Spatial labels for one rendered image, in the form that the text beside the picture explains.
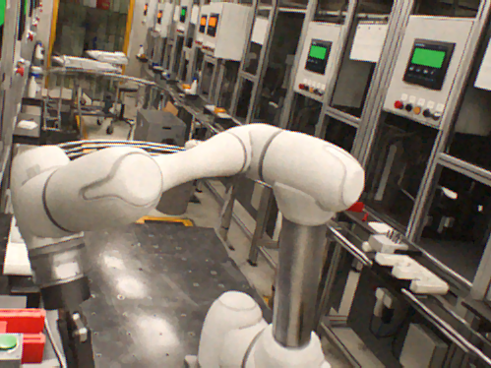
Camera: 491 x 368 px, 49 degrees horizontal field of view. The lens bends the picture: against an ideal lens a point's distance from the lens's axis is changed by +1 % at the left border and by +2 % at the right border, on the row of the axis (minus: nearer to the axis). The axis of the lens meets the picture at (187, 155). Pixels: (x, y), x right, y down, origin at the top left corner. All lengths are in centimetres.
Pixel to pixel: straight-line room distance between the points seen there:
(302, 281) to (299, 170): 30
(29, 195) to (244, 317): 87
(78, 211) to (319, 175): 55
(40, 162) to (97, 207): 17
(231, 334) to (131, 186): 93
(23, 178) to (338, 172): 61
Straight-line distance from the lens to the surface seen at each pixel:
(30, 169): 83
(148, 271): 220
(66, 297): 84
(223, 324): 154
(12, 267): 173
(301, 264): 126
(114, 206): 68
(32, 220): 82
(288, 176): 113
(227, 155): 112
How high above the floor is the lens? 170
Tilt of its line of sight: 15 degrees down
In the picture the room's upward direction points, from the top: 11 degrees clockwise
